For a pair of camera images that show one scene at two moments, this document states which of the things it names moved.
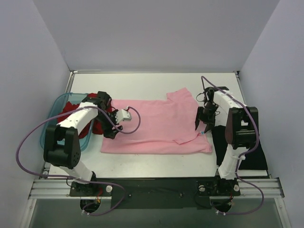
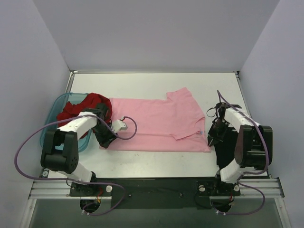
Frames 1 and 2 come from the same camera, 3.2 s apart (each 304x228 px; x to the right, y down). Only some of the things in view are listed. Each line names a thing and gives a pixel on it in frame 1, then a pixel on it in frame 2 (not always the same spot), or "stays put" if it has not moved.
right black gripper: (204, 117) to (214, 132)
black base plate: (157, 194) stays put
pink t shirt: (166, 127) stays put
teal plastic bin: (55, 107) stays put
